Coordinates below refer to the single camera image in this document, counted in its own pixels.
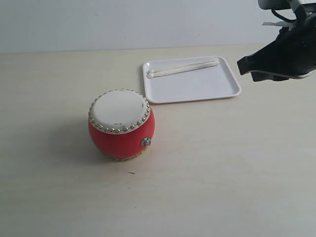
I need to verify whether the red small drum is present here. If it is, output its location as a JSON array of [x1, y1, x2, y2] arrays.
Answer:
[[88, 89, 156, 160]]

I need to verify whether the white rectangular tray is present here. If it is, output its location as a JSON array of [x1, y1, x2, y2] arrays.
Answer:
[[142, 56, 241, 104]]

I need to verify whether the black cable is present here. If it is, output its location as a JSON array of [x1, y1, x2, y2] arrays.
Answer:
[[271, 8, 298, 23]]

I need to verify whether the wooden drumstick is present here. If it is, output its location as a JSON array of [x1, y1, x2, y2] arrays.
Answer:
[[146, 62, 219, 79], [146, 58, 219, 74]]

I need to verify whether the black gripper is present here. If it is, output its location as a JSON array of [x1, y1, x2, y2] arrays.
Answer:
[[237, 4, 316, 82]]

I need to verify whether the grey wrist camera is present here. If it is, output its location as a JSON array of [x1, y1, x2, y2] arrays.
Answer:
[[258, 0, 316, 12]]

